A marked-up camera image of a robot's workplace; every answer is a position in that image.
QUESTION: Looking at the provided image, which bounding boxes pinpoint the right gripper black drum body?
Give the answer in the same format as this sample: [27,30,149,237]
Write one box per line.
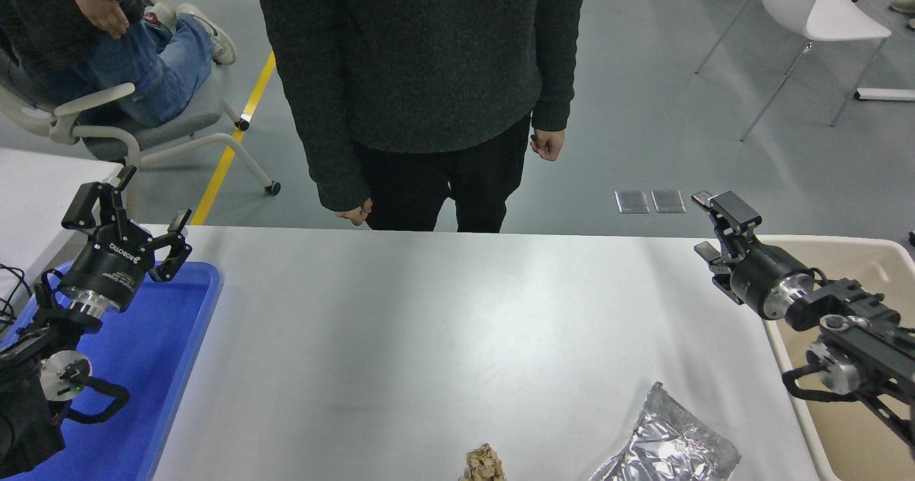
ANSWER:
[729,244,812,317]

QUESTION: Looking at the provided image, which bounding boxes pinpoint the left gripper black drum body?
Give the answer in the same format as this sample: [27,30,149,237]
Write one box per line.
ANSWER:
[61,222,155,312]

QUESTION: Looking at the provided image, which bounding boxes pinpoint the silver foil tray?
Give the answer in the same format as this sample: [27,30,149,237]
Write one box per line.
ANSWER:
[590,382,742,481]

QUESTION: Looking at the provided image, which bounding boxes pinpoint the tan paper ball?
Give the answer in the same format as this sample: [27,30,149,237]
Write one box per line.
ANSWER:
[460,444,507,481]

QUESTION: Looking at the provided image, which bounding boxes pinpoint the person's right hand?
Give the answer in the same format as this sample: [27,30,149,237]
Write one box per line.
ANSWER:
[335,197,374,227]

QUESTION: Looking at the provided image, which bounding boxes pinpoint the person's hand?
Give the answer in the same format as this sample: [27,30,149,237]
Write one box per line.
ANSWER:
[71,0,131,39]

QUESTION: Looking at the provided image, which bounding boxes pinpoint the person's left hand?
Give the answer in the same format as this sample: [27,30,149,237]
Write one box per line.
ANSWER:
[530,129,565,162]

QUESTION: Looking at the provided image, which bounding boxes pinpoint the blue plastic tray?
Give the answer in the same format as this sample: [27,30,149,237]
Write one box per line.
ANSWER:
[0,259,222,481]

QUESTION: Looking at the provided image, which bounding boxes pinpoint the large pale beige bin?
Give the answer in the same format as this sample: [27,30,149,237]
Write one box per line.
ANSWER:
[754,235,915,481]

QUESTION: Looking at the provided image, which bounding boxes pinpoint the white stand base bar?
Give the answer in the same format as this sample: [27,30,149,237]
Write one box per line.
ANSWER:
[853,88,915,103]

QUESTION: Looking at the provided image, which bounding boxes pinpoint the white shell chair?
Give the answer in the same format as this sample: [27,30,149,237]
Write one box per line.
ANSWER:
[695,0,893,142]

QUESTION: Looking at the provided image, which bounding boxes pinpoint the thin black cable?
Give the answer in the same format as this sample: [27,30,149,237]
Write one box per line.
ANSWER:
[0,263,33,332]

